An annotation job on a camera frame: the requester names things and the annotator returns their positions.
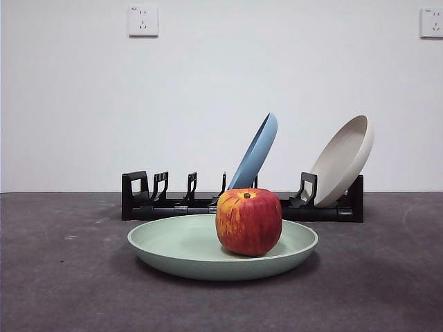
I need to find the beige plate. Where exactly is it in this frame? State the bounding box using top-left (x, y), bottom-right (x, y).
top-left (309, 114), bottom-right (375, 208)

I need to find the white wall socket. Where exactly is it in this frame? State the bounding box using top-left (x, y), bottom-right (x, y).
top-left (419, 7), bottom-right (443, 39)
top-left (128, 3), bottom-right (160, 38)

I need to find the red yellow apple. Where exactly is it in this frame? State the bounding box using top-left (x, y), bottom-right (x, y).
top-left (215, 187), bottom-right (283, 257)

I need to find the green plate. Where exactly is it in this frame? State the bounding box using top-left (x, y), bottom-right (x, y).
top-left (127, 213), bottom-right (319, 281)

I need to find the blue plate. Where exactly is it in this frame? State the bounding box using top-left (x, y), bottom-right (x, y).
top-left (226, 112), bottom-right (279, 191)

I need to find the black plate rack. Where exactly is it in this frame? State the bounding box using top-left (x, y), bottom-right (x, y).
top-left (121, 170), bottom-right (365, 223)

